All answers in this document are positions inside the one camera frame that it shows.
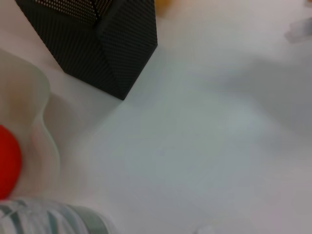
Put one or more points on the clear bottle with green label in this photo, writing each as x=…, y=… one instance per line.
x=48, y=219

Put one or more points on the orange toy fruit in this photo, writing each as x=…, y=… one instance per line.
x=8, y=161

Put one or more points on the black mesh pen holder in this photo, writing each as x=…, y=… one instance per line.
x=97, y=48

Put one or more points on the green glass fruit plate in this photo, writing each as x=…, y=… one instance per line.
x=24, y=97

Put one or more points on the yellow plastic bin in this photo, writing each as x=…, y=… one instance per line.
x=162, y=2

